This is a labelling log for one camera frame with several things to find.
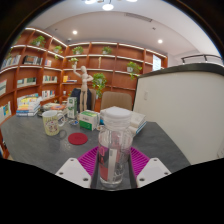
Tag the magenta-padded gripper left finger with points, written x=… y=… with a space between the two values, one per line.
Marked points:
x=71 y=171

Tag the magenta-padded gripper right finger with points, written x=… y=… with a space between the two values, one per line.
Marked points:
x=153 y=171

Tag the clear plastic water bottle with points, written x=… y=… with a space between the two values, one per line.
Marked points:
x=115 y=146

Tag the flat round red coaster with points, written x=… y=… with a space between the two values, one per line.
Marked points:
x=78 y=138

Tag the yellow striped ceramic mug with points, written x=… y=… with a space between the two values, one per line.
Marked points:
x=50 y=124

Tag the stack of white books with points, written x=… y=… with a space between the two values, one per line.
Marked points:
x=138 y=120

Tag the small green white box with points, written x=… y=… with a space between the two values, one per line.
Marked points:
x=88 y=120

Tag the stack of dark books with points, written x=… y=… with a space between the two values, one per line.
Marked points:
x=55 y=107

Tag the dark blue chair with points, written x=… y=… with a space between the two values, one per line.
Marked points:
x=76 y=98

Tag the stack of colourful books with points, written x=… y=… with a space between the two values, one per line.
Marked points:
x=28 y=107

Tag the tan upholstered chair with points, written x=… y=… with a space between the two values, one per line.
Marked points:
x=116 y=100

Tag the wooden artist mannequin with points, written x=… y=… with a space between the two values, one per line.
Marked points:
x=84 y=86

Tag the wooden bookshelf unit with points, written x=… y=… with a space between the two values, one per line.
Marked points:
x=106 y=63

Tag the round recessed ceiling light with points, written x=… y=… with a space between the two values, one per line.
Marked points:
x=74 y=32
x=160 y=41

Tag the ceiling chandelier with round lamps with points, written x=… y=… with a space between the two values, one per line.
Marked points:
x=107 y=6

